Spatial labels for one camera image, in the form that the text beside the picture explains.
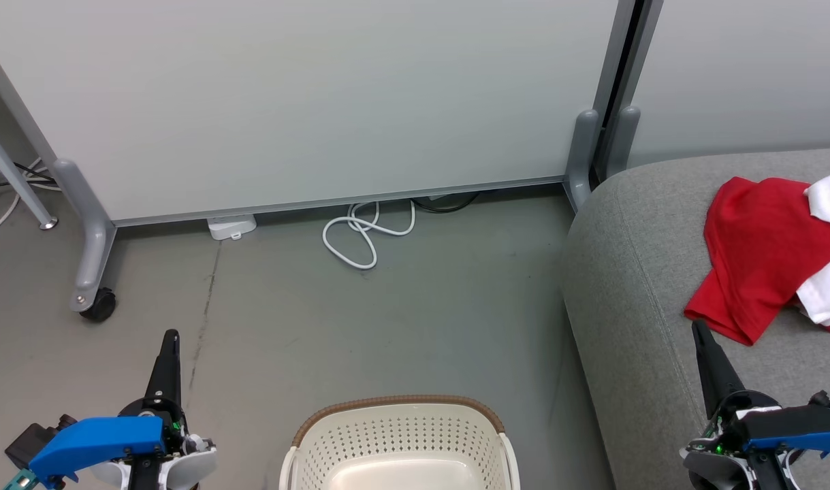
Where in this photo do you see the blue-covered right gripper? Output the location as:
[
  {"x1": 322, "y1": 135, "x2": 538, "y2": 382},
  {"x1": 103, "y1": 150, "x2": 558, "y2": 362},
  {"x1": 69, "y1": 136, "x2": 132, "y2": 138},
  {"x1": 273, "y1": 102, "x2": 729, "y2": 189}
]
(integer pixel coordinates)
[{"x1": 691, "y1": 320, "x2": 830, "y2": 456}]

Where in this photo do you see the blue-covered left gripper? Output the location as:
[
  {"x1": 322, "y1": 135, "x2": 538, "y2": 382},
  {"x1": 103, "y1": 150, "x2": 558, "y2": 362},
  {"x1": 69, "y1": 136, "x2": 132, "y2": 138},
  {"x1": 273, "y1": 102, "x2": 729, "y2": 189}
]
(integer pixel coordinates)
[{"x1": 28, "y1": 329, "x2": 187, "y2": 486}]

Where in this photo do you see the red and white garment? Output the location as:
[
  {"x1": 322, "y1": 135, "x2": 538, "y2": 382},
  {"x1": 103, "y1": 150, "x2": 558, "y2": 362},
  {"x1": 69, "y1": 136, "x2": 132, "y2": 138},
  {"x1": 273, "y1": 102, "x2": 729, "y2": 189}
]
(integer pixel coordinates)
[{"x1": 683, "y1": 171, "x2": 830, "y2": 347}]

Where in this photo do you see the cream perforated laundry basket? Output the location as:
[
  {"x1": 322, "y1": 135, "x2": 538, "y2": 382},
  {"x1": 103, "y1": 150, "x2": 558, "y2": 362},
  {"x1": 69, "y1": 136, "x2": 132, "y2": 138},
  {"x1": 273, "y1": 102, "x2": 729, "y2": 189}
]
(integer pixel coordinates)
[{"x1": 279, "y1": 394, "x2": 522, "y2": 490}]

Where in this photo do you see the black caster wheel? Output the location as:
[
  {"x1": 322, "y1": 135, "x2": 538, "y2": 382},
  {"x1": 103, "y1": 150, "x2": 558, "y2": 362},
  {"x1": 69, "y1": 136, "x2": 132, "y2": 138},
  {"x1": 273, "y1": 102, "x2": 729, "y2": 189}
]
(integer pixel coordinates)
[{"x1": 79, "y1": 287, "x2": 117, "y2": 323}]

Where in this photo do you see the grey fabric sofa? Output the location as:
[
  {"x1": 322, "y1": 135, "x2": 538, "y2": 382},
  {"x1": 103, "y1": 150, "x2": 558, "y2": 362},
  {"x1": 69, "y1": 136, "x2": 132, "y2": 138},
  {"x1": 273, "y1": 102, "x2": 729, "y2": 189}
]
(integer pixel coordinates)
[{"x1": 562, "y1": 148, "x2": 830, "y2": 490}]

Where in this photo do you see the grey partition foot with caster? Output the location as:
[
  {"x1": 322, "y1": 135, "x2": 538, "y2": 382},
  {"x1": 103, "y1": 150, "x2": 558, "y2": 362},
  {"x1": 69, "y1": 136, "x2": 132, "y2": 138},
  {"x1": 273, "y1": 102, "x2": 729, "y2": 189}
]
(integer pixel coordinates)
[{"x1": 52, "y1": 158, "x2": 118, "y2": 315}]

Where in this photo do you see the small white floor box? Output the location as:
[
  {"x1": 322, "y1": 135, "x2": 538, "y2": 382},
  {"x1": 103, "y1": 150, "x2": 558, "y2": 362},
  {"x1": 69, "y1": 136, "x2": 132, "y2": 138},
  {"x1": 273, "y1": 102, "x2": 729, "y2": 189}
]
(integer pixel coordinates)
[{"x1": 206, "y1": 214, "x2": 258, "y2": 242}]

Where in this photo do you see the grey metal table leg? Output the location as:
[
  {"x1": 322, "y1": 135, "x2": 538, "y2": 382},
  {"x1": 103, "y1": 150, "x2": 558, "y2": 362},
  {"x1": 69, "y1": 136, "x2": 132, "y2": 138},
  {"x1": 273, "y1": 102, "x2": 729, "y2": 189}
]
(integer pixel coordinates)
[{"x1": 0, "y1": 114, "x2": 59, "y2": 231}]

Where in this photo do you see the narrow white partition panel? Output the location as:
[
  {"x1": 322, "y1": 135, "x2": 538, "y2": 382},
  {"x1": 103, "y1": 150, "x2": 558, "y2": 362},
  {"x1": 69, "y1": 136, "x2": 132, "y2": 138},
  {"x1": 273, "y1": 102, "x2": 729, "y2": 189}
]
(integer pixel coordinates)
[{"x1": 624, "y1": 0, "x2": 830, "y2": 169}]

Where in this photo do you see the wide white partition panel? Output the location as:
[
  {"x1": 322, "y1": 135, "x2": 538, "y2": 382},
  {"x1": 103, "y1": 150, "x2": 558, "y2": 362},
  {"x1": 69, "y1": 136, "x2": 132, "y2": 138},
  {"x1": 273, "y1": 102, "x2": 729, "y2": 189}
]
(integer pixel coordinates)
[{"x1": 0, "y1": 0, "x2": 637, "y2": 227}]

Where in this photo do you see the white floor cable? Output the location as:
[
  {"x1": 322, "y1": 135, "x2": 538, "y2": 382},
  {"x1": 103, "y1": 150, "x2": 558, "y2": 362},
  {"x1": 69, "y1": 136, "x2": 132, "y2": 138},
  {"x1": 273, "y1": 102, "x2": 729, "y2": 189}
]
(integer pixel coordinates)
[{"x1": 0, "y1": 159, "x2": 53, "y2": 240}]

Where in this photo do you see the black floor cable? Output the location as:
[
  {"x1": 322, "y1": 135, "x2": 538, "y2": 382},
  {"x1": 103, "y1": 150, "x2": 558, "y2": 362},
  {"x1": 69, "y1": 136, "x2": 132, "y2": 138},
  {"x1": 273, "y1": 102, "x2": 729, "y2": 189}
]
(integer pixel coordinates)
[{"x1": 0, "y1": 161, "x2": 57, "y2": 195}]

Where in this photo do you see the coiled white cable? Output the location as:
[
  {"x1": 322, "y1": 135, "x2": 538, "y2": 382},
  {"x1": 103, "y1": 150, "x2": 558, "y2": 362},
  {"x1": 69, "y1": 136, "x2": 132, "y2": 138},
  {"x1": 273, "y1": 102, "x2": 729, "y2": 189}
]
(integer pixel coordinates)
[{"x1": 321, "y1": 199, "x2": 417, "y2": 271}]

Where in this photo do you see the grey partition foot post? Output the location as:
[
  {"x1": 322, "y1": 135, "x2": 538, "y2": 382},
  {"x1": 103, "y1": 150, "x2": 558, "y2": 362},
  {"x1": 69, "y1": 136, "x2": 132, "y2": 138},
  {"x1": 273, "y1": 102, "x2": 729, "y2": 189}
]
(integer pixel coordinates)
[
  {"x1": 564, "y1": 108, "x2": 601, "y2": 213},
  {"x1": 605, "y1": 103, "x2": 642, "y2": 180}
]

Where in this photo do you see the black cable under partition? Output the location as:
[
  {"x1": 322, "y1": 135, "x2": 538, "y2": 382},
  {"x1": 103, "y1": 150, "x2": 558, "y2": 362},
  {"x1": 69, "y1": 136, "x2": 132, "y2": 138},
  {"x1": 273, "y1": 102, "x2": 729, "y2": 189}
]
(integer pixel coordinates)
[{"x1": 412, "y1": 192, "x2": 481, "y2": 214}]

